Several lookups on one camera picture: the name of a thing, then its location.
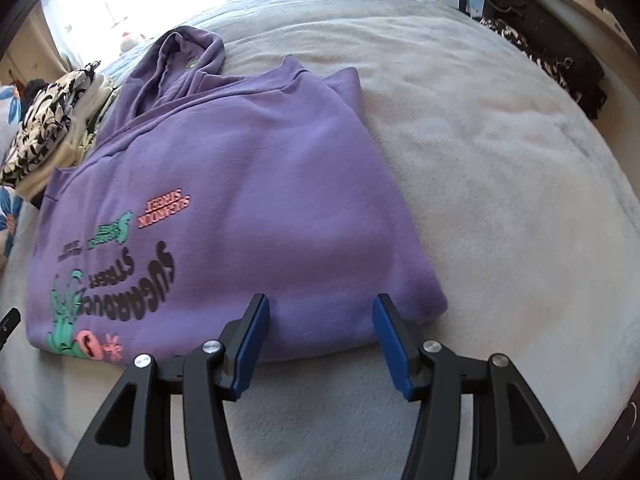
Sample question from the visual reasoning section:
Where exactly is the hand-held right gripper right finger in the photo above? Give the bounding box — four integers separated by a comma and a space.
372, 294, 581, 480

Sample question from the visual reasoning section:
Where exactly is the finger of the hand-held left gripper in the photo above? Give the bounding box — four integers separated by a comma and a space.
0, 308, 22, 353

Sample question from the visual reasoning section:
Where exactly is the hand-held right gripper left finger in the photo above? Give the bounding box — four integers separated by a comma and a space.
65, 294, 271, 480

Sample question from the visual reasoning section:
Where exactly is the purple hoodie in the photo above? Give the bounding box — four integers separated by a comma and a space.
26, 26, 448, 363

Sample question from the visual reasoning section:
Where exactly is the grey fleece blanket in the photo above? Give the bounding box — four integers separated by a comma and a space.
0, 0, 632, 480

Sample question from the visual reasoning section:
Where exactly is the blue floral pillow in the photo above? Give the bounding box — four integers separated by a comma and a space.
0, 85, 26, 261

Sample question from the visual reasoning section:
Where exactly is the black white printed garment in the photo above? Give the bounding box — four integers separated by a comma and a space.
0, 62, 98, 188

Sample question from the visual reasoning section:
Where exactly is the pale yellow folded garment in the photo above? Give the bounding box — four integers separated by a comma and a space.
70, 85, 123, 168

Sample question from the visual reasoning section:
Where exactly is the white stuffed toy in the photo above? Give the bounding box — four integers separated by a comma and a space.
119, 31, 149, 55

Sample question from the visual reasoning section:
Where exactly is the leopard print cloth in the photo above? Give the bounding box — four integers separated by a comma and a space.
480, 16, 576, 97

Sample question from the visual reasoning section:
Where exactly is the black hanging bag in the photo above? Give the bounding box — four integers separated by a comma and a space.
440, 0, 608, 121

